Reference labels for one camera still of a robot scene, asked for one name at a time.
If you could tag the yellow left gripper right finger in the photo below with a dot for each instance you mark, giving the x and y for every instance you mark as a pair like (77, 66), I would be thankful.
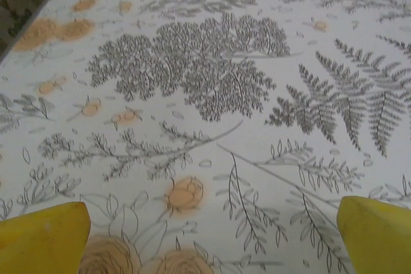
(379, 242)

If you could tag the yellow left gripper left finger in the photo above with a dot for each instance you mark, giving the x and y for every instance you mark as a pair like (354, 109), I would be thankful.
(38, 242)

